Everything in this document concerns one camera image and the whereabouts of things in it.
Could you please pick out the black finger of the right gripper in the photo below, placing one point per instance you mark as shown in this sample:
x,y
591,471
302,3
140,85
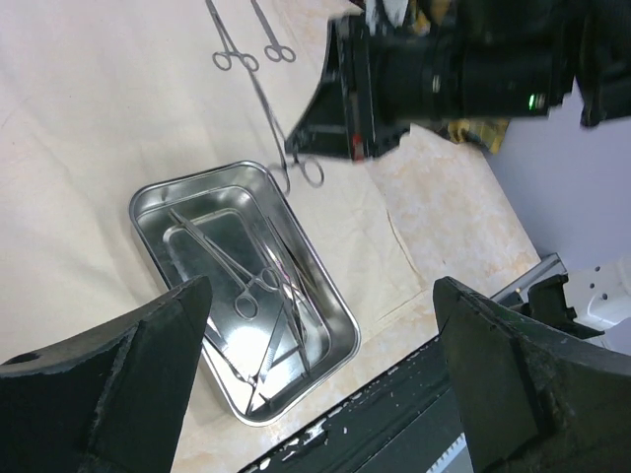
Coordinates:
x,y
322,128

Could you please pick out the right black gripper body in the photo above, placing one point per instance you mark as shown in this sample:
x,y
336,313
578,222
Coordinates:
x,y
486,60

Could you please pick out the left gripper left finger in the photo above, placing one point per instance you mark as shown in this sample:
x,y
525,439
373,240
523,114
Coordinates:
x,y
110,399

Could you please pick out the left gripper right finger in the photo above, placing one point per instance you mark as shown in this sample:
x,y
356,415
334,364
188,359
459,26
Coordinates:
x,y
531,398

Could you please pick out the steel hemostat forceps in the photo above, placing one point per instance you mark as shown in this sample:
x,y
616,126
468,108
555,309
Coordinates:
x,y
309,167

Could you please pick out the steel surgical scissors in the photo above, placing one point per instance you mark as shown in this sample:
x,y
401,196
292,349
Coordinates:
x,y
273,50

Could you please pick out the steel instrument tray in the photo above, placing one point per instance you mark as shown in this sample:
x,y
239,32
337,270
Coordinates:
x,y
230,204

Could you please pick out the beige cloth wrap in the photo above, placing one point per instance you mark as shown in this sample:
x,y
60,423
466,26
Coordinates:
x,y
100,98

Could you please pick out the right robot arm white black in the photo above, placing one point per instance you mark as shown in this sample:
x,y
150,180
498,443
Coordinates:
x,y
595,50

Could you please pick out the yellow plaid shirt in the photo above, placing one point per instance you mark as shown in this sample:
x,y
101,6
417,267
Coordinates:
x,y
489,135

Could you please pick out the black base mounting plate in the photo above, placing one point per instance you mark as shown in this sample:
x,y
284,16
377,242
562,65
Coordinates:
x,y
403,420

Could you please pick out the steel clamp in tray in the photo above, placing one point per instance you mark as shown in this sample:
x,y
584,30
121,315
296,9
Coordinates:
x,y
293,297

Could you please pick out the aluminium front rail frame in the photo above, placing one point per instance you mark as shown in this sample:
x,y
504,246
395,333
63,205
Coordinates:
x,y
516,292

